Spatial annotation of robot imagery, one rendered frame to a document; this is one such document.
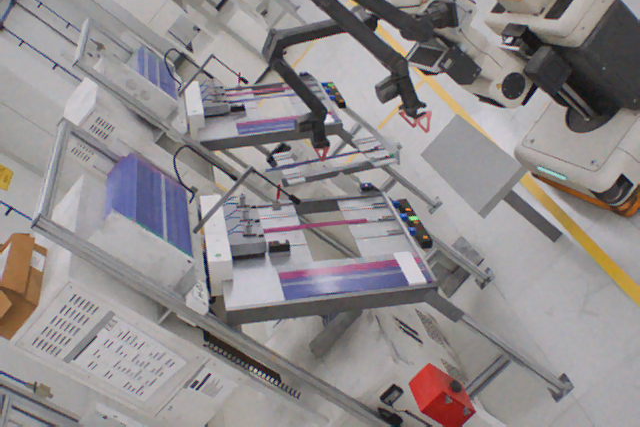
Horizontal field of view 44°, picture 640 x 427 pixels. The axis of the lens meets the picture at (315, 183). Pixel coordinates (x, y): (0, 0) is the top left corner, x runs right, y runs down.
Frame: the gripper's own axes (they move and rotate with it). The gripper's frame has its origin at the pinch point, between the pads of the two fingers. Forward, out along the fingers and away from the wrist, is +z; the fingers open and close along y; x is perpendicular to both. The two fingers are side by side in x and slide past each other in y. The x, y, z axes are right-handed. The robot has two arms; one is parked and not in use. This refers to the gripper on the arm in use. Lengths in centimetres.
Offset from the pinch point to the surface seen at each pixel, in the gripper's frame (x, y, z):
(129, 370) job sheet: -90, 87, 21
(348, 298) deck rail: -17, 92, 11
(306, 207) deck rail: -14.1, 23.8, 9.2
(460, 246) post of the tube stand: 65, -7, 64
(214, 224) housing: -53, 46, -3
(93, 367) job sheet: -101, 86, 17
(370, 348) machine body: -7, 76, 45
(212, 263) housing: -57, 71, -2
